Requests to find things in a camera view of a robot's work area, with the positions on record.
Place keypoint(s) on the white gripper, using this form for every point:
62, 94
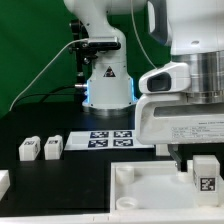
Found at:
169, 119

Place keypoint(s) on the white square tabletop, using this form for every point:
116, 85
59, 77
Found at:
154, 185

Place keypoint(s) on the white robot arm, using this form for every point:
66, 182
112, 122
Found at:
194, 30

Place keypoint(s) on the white marker sheet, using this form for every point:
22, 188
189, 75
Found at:
103, 139

